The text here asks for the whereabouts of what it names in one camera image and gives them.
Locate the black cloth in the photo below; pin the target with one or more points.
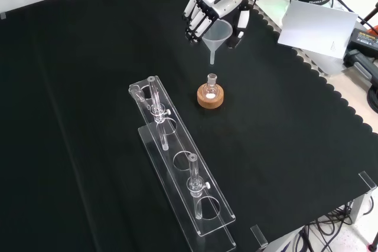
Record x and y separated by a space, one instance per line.
88 116

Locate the clear acrylic funnel stand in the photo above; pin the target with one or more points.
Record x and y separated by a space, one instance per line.
177 144

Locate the clear plastic funnel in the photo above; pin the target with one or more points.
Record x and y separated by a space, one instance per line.
217 36

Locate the small round-bottom glass flask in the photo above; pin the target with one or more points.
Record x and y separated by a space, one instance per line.
211 79

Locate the clear acrylic table clip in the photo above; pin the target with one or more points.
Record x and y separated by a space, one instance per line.
259 237
367 181

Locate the grey tape piece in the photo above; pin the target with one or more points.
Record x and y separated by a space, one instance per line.
2 16

